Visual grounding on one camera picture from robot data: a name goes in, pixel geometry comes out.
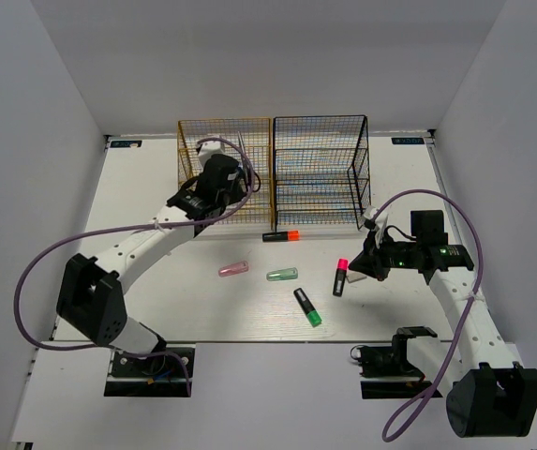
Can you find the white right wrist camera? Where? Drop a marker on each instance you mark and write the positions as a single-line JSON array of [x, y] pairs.
[[376, 221]]

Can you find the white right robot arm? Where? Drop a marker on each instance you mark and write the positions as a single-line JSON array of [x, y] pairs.
[[488, 392]]

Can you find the black wire basket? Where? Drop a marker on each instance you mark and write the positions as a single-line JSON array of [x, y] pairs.
[[321, 170]]

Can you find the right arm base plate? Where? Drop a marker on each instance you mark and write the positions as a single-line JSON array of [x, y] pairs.
[[382, 377]]

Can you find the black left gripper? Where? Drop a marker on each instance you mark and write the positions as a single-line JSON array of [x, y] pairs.
[[238, 191]]

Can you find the blue table label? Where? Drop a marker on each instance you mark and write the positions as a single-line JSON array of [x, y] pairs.
[[407, 141], [126, 144]]

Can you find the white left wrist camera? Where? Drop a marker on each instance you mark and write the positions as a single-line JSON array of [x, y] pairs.
[[205, 150]]

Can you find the yellow wire basket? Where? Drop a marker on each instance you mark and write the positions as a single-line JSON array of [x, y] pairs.
[[255, 134]]

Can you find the white eraser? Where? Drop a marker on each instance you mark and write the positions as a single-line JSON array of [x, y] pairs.
[[354, 277]]

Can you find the right blue table label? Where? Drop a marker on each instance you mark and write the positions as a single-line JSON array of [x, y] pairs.
[[407, 141]]

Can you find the pink cap black highlighter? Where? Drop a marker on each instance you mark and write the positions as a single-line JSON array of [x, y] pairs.
[[340, 277]]

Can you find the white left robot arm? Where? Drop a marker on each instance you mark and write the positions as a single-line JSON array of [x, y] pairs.
[[91, 297]]

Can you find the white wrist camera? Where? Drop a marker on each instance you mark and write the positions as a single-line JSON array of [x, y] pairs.
[[205, 150], [376, 221]]

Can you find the black handled scissors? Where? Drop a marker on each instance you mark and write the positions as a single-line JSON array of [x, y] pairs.
[[253, 179]]

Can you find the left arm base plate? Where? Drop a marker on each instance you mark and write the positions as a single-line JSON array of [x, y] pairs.
[[158, 377]]

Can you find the green cap black highlighter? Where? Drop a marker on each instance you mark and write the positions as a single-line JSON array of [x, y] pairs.
[[307, 307]]

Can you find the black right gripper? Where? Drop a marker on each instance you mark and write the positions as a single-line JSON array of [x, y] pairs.
[[370, 260]]

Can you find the pink transparent correction tape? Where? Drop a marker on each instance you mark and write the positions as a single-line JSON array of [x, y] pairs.
[[233, 269]]

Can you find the left blue table label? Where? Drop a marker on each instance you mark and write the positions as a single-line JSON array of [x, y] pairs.
[[126, 144]]

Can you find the orange cap black highlighter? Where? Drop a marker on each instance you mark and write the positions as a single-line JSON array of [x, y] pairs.
[[286, 236]]

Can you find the green transparent correction tape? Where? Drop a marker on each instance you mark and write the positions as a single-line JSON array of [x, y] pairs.
[[282, 274]]

